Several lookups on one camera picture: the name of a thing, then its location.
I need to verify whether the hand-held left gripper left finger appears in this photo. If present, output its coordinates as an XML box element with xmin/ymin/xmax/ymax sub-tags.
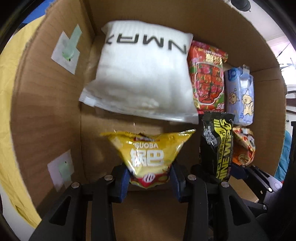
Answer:
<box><xmin>29</xmin><ymin>163</ymin><xmax>130</xmax><ymax>241</ymax></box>

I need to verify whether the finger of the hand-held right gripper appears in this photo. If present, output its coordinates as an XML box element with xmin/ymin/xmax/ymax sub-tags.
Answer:
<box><xmin>232</xmin><ymin>163</ymin><xmax>284</xmax><ymax>194</ymax></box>

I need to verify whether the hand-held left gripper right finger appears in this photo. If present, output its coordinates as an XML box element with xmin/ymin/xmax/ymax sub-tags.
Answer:
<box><xmin>171</xmin><ymin>161</ymin><xmax>270</xmax><ymax>241</ymax></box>

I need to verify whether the orange panda snack packet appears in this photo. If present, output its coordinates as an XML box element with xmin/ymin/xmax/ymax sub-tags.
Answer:
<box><xmin>232</xmin><ymin>126</ymin><xmax>257</xmax><ymax>167</ymax></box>

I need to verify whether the black and yellow snack packet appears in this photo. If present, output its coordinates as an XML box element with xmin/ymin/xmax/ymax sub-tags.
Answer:
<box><xmin>199</xmin><ymin>111</ymin><xmax>235</xmax><ymax>184</ymax></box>

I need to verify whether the light blue tissue pack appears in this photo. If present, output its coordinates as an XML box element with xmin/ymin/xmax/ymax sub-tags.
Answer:
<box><xmin>224</xmin><ymin>65</ymin><xmax>255</xmax><ymax>127</ymax></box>

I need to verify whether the red snack packet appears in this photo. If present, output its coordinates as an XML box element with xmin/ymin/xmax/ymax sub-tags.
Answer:
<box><xmin>187</xmin><ymin>40</ymin><xmax>229</xmax><ymax>114</ymax></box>

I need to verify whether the white soft pack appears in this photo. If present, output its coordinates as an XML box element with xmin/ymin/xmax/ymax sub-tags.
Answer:
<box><xmin>79</xmin><ymin>20</ymin><xmax>199</xmax><ymax>123</ymax></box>

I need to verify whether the cardboard box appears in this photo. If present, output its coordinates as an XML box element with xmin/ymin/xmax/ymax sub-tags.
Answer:
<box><xmin>10</xmin><ymin>0</ymin><xmax>288</xmax><ymax>241</ymax></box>

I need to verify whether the blue blanket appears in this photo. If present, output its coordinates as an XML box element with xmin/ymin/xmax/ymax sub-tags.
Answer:
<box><xmin>276</xmin><ymin>130</ymin><xmax>292</xmax><ymax>183</ymax></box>

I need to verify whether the yellow tablecloth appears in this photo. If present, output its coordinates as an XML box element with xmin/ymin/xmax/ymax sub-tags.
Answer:
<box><xmin>0</xmin><ymin>22</ymin><xmax>48</xmax><ymax>229</ymax></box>

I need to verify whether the blue foam mat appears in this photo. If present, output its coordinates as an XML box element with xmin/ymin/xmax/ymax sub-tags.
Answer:
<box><xmin>24</xmin><ymin>0</ymin><xmax>58</xmax><ymax>25</ymax></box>

